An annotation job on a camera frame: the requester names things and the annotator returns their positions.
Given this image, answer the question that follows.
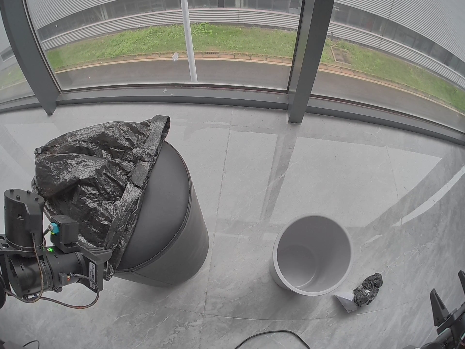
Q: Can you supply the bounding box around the white trash bin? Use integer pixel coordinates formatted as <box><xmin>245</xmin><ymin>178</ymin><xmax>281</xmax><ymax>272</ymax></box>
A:
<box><xmin>270</xmin><ymin>214</ymin><xmax>353</xmax><ymax>296</ymax></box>

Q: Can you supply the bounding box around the black cable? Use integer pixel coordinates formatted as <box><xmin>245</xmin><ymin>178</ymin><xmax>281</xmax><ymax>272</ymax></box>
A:
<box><xmin>234</xmin><ymin>329</ymin><xmax>311</xmax><ymax>349</ymax></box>

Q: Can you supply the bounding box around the crumpled black plastic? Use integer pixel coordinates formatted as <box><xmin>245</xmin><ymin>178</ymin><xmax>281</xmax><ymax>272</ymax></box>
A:
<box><xmin>353</xmin><ymin>273</ymin><xmax>384</xmax><ymax>307</ymax></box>

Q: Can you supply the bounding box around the window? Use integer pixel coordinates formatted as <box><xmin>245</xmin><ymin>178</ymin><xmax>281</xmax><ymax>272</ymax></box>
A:
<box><xmin>0</xmin><ymin>0</ymin><xmax>465</xmax><ymax>144</ymax></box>

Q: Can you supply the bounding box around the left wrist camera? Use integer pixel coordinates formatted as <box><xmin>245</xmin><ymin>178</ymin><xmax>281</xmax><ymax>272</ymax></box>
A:
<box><xmin>50</xmin><ymin>215</ymin><xmax>112</xmax><ymax>267</ymax></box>

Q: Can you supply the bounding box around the folded white paper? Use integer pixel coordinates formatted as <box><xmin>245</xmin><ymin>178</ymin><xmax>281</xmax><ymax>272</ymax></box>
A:
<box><xmin>335</xmin><ymin>292</ymin><xmax>358</xmax><ymax>313</ymax></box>

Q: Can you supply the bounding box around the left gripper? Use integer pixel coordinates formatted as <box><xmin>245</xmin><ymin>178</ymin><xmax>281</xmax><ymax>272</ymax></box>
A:
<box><xmin>45</xmin><ymin>251</ymin><xmax>107</xmax><ymax>293</ymax></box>

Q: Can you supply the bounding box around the dark grey round chair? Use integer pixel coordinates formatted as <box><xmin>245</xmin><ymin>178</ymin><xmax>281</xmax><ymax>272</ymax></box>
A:
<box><xmin>116</xmin><ymin>140</ymin><xmax>210</xmax><ymax>287</ymax></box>

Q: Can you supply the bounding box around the black plastic bag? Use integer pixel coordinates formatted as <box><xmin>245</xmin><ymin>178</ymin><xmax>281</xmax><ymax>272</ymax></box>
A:
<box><xmin>31</xmin><ymin>115</ymin><xmax>171</xmax><ymax>282</ymax></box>

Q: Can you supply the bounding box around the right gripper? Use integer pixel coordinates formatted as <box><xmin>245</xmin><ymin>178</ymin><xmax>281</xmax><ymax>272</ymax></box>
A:
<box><xmin>430</xmin><ymin>270</ymin><xmax>465</xmax><ymax>344</ymax></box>

